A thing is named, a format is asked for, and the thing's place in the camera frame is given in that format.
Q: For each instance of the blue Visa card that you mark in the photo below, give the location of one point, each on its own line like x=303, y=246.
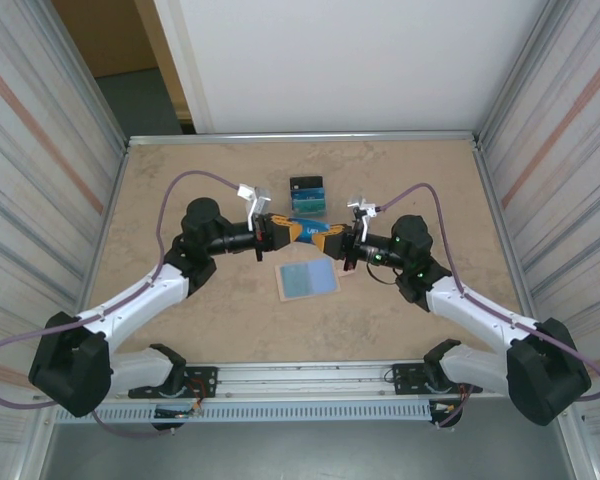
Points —
x=311, y=231

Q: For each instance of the blue card white print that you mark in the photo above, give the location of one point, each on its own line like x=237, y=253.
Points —
x=307, y=194

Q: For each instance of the brown wooden door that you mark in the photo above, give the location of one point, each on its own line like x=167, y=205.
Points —
x=105, y=35

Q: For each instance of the clear acrylic card stand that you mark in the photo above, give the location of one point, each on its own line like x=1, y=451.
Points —
x=310, y=215

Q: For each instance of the thin aluminium table rail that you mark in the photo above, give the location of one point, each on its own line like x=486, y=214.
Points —
x=305, y=138

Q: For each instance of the green patterned card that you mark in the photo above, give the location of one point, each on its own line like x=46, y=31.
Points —
x=310, y=205

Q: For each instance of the aluminium frame post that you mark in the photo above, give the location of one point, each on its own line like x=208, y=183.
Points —
x=91, y=75
x=511, y=75

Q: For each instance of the black card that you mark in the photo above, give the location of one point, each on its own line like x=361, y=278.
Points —
x=306, y=181

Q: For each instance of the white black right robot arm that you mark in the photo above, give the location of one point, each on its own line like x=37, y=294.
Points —
x=480, y=310

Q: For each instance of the aluminium side rail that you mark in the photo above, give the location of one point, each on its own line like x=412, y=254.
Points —
x=508, y=250
x=103, y=245

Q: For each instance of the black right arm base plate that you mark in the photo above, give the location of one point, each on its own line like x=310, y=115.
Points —
x=405, y=380

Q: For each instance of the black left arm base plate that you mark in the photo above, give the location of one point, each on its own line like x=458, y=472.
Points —
x=205, y=382

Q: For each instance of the wide aluminium frame rail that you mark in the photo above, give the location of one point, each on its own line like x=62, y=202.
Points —
x=305, y=380

